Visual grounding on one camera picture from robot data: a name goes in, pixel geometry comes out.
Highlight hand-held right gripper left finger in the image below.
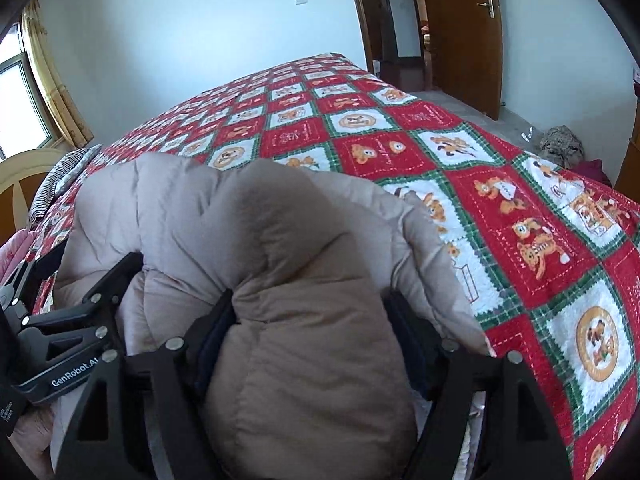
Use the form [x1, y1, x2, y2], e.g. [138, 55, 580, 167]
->
[65, 287, 236, 480]

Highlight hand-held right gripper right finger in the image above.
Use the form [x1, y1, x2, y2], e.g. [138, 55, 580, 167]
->
[387, 290, 573, 480]

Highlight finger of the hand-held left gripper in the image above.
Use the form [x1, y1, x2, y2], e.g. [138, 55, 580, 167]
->
[75, 251, 146, 307]
[0, 245, 68, 321]

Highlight beige down jacket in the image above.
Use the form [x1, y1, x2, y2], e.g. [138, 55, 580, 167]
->
[50, 152, 497, 480]

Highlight person's left hand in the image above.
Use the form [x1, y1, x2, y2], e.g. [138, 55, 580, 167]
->
[12, 404, 54, 480]

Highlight pink cloth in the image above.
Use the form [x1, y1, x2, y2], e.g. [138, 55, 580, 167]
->
[0, 229, 37, 283]

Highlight cream wooden headboard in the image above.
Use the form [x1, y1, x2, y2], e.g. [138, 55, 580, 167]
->
[0, 147, 69, 247]

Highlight striped pillow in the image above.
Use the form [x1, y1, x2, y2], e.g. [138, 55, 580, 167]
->
[27, 145, 104, 223]

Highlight red printed bed quilt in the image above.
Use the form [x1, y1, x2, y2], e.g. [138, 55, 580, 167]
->
[30, 51, 640, 480]

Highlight window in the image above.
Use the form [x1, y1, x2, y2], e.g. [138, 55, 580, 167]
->
[0, 25, 56, 161]

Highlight yellow curtain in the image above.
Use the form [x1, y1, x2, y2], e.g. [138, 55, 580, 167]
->
[20, 0, 96, 149]

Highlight grey furry cloth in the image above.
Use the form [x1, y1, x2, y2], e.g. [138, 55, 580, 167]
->
[539, 125, 586, 169]

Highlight dark red cloth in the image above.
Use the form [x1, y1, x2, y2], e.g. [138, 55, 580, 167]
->
[575, 159, 614, 187]

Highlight wooden cabinet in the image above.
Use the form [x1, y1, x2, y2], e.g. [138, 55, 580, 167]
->
[612, 110, 640, 202]

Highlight brown wooden door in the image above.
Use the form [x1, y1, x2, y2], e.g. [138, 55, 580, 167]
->
[416, 0, 504, 122]

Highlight dark wooden door frame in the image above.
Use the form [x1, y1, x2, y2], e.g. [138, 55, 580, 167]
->
[345, 0, 432, 92]

